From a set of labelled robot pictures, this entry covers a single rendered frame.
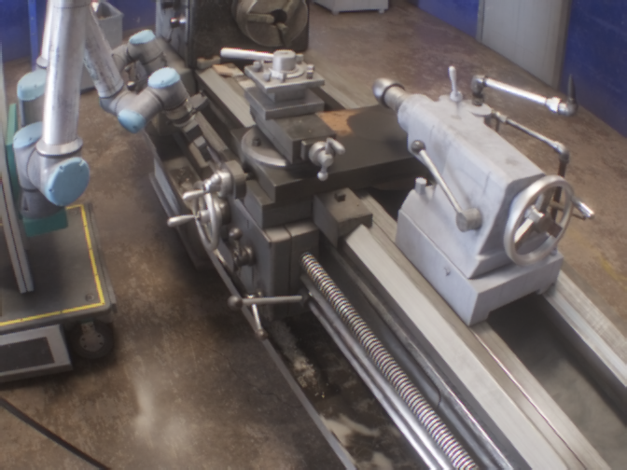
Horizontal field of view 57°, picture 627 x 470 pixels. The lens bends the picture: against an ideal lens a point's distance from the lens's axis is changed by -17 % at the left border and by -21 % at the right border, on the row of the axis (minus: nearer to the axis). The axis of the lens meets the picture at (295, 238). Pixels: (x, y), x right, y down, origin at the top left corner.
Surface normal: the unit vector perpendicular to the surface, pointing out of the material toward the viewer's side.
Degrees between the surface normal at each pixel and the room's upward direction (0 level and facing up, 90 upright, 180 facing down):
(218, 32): 90
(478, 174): 82
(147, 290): 0
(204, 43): 90
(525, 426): 36
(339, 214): 0
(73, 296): 0
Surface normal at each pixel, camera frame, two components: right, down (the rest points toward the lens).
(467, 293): -0.91, 0.23
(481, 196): -0.87, 0.03
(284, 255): 0.43, 0.55
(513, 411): -0.51, -0.51
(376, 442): 0.03, -0.80
